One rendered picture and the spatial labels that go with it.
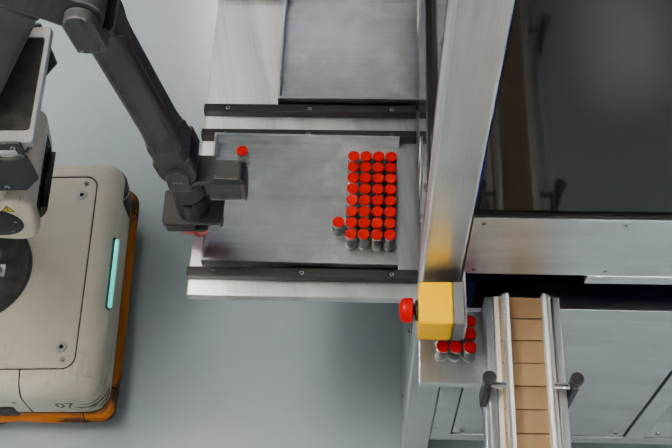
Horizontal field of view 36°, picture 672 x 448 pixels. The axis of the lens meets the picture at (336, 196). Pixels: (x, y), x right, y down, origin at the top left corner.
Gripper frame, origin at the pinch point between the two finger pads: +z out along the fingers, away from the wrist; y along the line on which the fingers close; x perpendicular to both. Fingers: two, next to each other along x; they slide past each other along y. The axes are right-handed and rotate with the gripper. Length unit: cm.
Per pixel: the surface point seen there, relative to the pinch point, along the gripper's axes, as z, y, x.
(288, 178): 2.2, 14.8, 12.1
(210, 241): 2.1, 1.5, -0.9
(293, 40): 2.2, 14.4, 43.7
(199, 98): 90, -20, 90
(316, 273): 0.4, 20.6, -7.8
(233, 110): 0.4, 3.9, 25.8
